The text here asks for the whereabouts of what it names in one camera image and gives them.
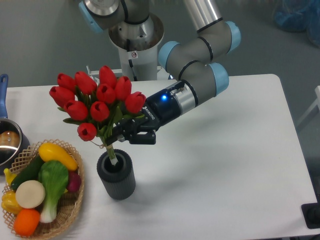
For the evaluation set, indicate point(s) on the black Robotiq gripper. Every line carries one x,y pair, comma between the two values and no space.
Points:
159,109

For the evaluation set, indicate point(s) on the red tulip bouquet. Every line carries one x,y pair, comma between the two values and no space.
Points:
95,107

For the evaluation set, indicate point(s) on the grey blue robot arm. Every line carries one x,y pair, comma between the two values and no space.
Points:
192,65

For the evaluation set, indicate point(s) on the dark grey ribbed vase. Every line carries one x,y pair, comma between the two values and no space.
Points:
118,180

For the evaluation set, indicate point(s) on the red radish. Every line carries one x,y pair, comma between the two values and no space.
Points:
74,182

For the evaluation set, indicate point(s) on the yellow squash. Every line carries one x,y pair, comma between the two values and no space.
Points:
52,152

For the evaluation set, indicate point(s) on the green bok choy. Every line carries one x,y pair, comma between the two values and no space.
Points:
54,177

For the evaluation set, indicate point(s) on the woven wicker basket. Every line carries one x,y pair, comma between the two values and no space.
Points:
69,204

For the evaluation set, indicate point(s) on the dark green cucumber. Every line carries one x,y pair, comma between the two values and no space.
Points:
30,172

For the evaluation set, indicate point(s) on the white round radish slice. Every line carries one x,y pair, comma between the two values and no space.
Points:
30,194

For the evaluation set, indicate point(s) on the yellow banana tip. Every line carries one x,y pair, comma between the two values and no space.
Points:
9,176

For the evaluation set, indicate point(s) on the orange fruit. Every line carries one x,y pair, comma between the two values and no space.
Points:
26,222

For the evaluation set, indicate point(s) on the yellow bell pepper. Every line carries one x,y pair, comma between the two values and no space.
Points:
9,203

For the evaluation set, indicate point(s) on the black device at table edge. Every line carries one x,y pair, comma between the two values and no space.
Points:
311,214

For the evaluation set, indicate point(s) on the blue plastic bag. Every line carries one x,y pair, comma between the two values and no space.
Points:
299,16

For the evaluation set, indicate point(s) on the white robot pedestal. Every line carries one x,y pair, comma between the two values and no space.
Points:
137,39

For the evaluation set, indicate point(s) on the blue handled saucepan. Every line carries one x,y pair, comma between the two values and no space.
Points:
12,139

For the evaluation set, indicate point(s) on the white furniture frame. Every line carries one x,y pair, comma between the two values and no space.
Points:
310,112

